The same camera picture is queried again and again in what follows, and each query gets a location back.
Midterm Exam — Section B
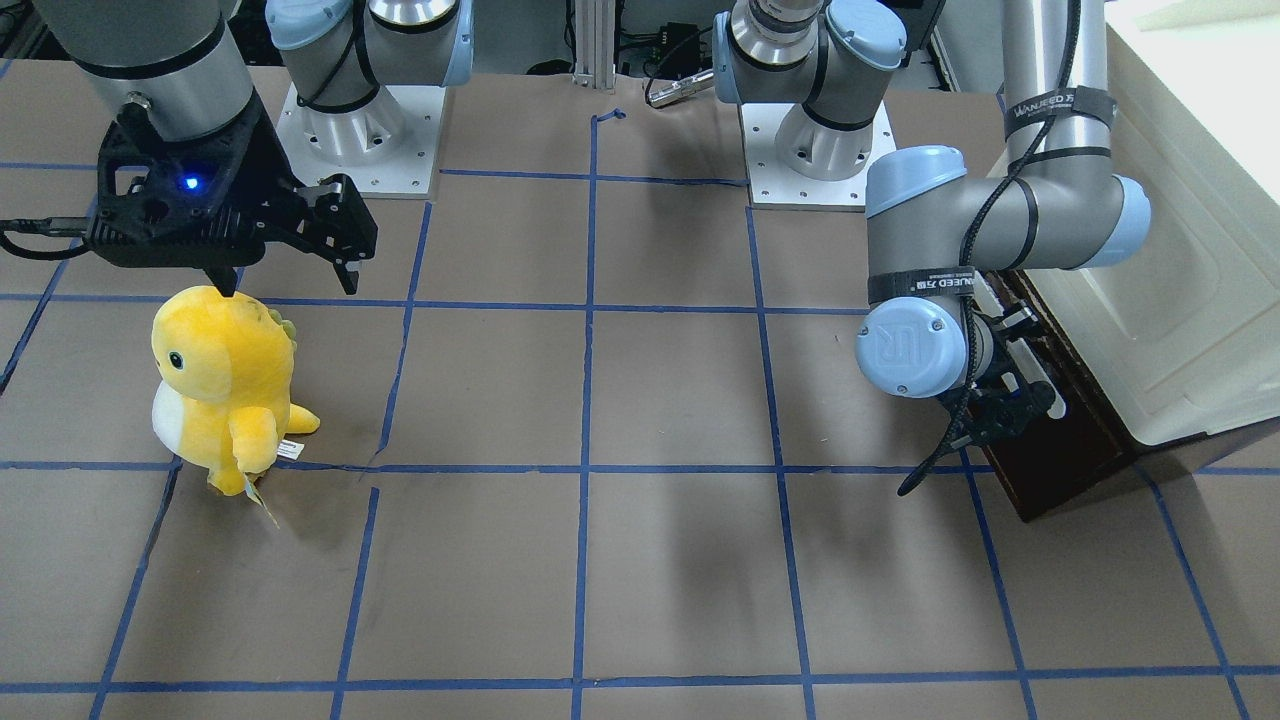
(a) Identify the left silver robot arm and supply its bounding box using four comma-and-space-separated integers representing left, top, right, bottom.
710, 1, 1152, 454

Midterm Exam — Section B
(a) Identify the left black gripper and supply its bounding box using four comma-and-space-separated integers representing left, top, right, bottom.
965, 305, 1051, 447

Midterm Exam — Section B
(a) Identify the cream plastic storage box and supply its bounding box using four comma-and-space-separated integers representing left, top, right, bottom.
1028, 1, 1279, 446

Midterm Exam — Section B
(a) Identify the yellow plush dinosaur toy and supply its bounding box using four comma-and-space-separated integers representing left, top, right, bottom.
150, 284, 320, 507

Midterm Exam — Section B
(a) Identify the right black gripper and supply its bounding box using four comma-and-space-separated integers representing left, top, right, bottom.
202, 95, 378, 299

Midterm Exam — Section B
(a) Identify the aluminium frame post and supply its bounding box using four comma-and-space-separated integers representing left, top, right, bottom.
570, 0, 618, 94

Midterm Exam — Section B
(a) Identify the white drawer handle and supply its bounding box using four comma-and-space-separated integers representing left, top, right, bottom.
1006, 340, 1068, 420

